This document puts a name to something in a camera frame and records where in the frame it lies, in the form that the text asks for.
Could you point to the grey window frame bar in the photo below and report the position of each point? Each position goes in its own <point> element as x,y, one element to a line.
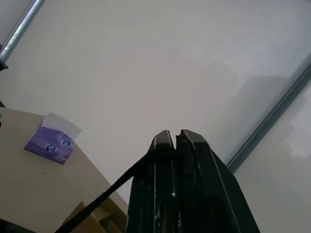
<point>20,25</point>
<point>269,116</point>

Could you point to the black object at edge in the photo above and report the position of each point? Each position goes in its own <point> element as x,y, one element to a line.
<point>3,64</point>

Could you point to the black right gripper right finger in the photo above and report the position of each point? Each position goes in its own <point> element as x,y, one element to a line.
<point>209,194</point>

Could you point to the cardboard box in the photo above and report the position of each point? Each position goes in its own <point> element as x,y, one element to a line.
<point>94,218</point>

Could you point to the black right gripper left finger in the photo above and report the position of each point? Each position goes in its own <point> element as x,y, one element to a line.
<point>145,194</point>

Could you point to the purple tissue pack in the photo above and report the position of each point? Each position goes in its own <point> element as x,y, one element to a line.
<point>49,143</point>

